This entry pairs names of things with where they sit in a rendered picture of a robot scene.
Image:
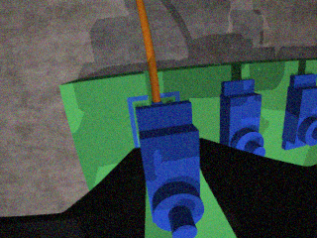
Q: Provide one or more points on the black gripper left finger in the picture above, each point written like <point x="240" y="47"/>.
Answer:
<point x="115" y="208"/>

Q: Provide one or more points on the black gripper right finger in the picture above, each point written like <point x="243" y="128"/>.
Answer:
<point x="261" y="197"/>

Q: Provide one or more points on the green flat plate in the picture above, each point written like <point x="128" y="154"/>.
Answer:
<point x="266" y="107"/>

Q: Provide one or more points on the blue micro servo with orange cable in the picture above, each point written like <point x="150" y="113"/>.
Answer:
<point x="170" y="153"/>

